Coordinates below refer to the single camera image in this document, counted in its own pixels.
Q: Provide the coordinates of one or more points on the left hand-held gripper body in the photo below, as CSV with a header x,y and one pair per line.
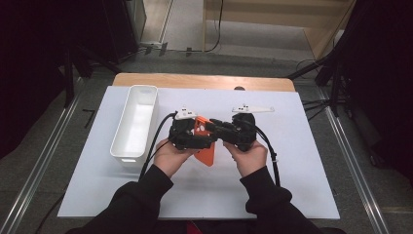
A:
x,y
180,131

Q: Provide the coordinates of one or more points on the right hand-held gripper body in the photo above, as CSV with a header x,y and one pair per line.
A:
x,y
243,131

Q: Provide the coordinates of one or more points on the orange phone case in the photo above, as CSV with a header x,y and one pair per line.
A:
x,y
206,156

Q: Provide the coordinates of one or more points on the person's left hand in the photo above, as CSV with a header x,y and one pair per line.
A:
x,y
168,159

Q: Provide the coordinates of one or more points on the person's right hand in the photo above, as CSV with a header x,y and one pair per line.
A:
x,y
250,161

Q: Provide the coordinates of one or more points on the white plastic bin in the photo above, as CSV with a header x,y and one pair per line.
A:
x,y
136,123

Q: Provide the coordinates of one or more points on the wooden table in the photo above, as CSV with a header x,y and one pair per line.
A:
x,y
195,80

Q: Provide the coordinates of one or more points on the white board mat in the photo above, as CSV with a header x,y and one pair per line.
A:
x,y
292,146

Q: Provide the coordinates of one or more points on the person's dark clothing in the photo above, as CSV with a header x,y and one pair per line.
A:
x,y
220,227

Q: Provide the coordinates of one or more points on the black metal stand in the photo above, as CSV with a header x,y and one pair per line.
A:
x,y
68,81
334,91

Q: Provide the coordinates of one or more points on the light wooden shelf unit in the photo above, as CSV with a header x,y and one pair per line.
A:
x,y
259,16

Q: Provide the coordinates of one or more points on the black cabinet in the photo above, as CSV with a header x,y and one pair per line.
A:
x,y
123,29

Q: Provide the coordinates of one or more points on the dark curtain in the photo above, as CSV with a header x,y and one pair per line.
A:
x,y
29,65
386,81

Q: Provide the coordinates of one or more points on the metal floor rail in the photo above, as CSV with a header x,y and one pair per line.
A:
x,y
39,162
354,162

